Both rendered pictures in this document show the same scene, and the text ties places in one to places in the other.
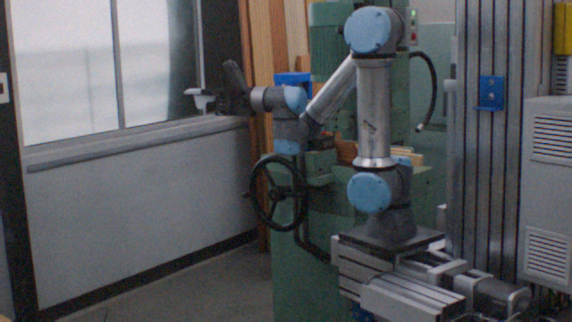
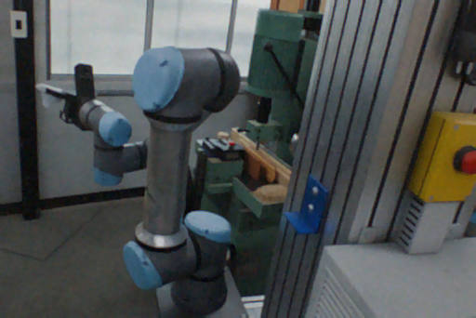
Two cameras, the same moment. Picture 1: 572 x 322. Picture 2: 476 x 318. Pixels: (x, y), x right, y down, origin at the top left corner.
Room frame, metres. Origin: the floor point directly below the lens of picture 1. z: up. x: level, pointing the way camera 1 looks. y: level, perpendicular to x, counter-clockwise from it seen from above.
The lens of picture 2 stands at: (0.98, -0.60, 1.60)
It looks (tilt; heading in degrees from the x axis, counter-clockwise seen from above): 23 degrees down; 16
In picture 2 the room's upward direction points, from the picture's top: 9 degrees clockwise
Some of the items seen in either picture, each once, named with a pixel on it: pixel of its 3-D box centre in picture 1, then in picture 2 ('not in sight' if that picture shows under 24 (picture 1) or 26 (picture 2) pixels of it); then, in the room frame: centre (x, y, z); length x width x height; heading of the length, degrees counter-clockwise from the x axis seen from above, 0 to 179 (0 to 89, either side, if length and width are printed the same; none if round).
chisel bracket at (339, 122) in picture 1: (337, 122); (264, 132); (2.66, -0.20, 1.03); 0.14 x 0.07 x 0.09; 138
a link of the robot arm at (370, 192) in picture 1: (374, 111); (167, 177); (1.75, -0.23, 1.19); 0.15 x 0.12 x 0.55; 152
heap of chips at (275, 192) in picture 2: not in sight; (274, 191); (2.39, -0.34, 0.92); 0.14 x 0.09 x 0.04; 138
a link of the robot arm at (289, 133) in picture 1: (289, 134); (114, 161); (1.89, -0.01, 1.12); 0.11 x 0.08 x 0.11; 152
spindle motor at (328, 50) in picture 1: (332, 41); (273, 53); (2.65, -0.19, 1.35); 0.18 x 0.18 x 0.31
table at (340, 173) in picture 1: (326, 167); (236, 173); (2.54, -0.15, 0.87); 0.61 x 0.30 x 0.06; 48
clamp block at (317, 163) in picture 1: (311, 160); (218, 165); (2.48, -0.09, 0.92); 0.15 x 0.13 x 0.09; 48
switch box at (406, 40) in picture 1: (406, 26); not in sight; (2.79, -0.51, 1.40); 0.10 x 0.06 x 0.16; 138
